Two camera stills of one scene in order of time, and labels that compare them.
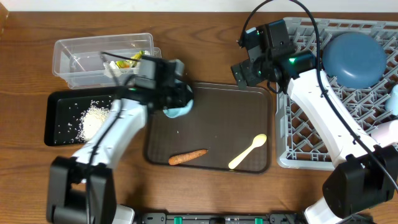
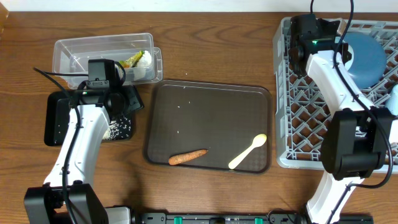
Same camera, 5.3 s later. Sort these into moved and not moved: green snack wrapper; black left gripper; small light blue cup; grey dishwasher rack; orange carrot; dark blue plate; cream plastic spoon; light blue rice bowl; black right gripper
Moved: black left gripper; black right gripper; light blue rice bowl
Not moved: orange carrot; grey dishwasher rack; cream plastic spoon; small light blue cup; dark blue plate; green snack wrapper
